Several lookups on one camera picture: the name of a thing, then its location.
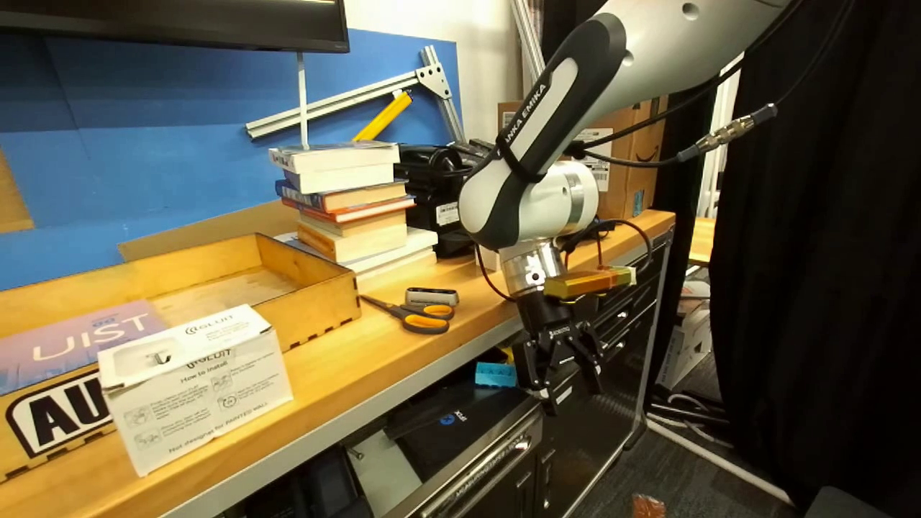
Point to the black case with blue logo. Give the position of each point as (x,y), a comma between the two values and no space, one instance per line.
(449,426)

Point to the small orange floor object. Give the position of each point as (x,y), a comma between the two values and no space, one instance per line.
(648,508)

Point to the black and white AU sticker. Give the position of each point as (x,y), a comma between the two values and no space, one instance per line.
(54,417)

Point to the black drawer cabinet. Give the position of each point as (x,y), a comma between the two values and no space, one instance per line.
(623,383)

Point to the shallow wooden tray box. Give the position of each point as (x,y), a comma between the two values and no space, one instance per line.
(290,276)

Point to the white book with dark spine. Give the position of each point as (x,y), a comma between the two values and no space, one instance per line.
(336,155)

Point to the thick tan book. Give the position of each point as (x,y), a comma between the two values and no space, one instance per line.
(356,237)

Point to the thin red book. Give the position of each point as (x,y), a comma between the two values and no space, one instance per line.
(362,210)

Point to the purple UIST sign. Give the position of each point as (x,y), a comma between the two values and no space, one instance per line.
(67,341)

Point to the white vertical pole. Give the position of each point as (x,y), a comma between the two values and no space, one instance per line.
(717,161)

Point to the wide white flat book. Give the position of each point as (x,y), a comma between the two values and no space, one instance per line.
(398,256)

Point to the black curtain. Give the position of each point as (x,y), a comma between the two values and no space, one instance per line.
(823,288)

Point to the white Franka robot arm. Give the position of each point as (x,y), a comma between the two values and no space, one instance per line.
(566,105)

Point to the aluminium rail bracket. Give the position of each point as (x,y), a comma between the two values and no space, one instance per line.
(336,105)

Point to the brown cardboard box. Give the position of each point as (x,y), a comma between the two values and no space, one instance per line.
(629,167)

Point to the tan wrist camera box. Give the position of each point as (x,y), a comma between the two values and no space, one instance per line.
(592,284)

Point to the white printed paper box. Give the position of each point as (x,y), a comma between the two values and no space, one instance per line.
(196,391)

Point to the blue building block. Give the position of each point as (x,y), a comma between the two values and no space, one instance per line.
(495,374)

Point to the blue wall board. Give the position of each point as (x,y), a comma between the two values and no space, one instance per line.
(146,154)

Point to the black bag under bench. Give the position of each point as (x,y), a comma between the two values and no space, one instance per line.
(307,494)

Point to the black electronic device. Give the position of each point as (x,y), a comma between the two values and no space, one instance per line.
(428,190)

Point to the tan book with blue spine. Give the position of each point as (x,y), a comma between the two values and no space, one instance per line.
(349,197)

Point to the metal drawer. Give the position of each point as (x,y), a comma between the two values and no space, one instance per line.
(461,460)

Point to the plain white book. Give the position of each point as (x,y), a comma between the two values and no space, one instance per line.
(341,180)

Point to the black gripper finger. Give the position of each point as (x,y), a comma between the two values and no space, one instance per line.
(592,360)
(536,374)

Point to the white box on floor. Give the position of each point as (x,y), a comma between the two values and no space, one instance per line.
(688,347)

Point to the yellow level bar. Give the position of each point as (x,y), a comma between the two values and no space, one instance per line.
(382,118)

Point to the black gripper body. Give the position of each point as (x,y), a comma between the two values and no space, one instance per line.
(547,312)

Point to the black monitor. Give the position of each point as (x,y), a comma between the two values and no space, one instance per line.
(174,22)

